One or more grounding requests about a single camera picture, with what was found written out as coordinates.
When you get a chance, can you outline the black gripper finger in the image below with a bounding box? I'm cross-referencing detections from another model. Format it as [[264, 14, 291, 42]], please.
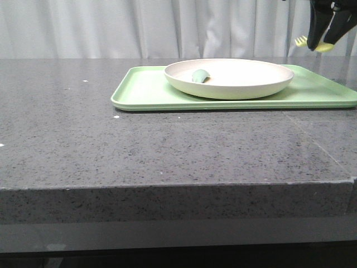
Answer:
[[307, 0, 334, 51], [324, 0, 356, 44]]

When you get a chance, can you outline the cream round plate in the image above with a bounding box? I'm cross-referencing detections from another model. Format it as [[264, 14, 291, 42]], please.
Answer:
[[164, 59, 295, 100]]

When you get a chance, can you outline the light green plastic tray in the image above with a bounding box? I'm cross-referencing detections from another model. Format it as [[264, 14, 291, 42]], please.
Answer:
[[111, 65, 356, 112]]

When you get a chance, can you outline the yellow plastic fork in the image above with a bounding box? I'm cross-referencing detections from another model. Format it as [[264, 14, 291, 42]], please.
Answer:
[[295, 36, 335, 53]]

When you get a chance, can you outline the green plastic spoon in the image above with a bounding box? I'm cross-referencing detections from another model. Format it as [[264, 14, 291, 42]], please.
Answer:
[[191, 69, 210, 83]]

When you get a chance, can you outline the white pleated curtain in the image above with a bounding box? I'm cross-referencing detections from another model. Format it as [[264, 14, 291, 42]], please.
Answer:
[[0, 0, 357, 60]]

